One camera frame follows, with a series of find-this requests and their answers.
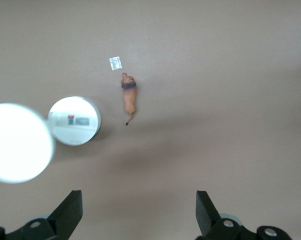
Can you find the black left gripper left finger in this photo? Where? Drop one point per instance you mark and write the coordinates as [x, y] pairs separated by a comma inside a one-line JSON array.
[[65, 217]]

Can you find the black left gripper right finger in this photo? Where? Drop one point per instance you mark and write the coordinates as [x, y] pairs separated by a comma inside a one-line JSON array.
[[213, 222]]

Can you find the brown lion statue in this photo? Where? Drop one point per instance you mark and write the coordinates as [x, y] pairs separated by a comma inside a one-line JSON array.
[[129, 95]]

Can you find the white round desk lamp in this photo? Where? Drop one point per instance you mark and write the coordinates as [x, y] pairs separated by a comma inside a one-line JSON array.
[[73, 121]]

